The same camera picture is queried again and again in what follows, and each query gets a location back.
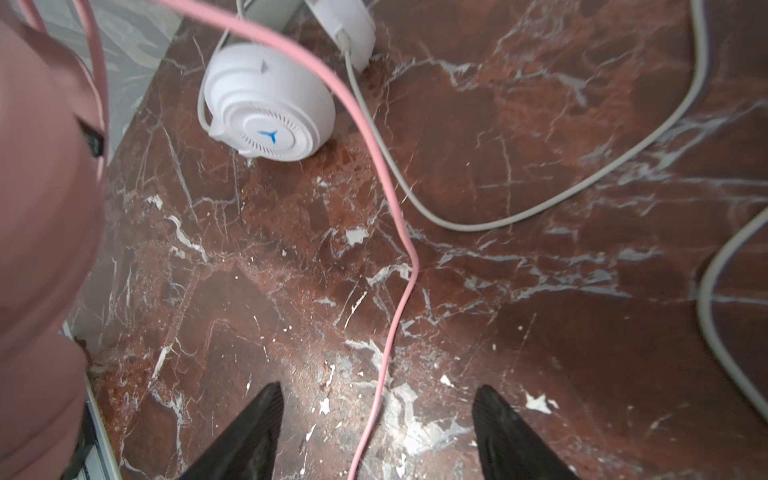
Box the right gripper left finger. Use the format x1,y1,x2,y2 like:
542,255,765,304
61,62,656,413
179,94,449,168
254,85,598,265
180,382,284,480

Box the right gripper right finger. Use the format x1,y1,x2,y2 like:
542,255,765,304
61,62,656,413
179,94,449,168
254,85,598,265
472,385,578,480

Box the pink headphone cable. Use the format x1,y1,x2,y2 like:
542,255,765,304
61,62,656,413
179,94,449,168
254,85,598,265
157,0,421,480

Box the pink headphones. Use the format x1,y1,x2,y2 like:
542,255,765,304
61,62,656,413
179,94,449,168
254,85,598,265
1,2,109,479

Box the white headphones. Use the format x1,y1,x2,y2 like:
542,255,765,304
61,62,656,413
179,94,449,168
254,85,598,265
196,1,376,162

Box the white headphone cable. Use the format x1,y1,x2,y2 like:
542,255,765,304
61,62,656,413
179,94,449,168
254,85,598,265
338,0,768,421

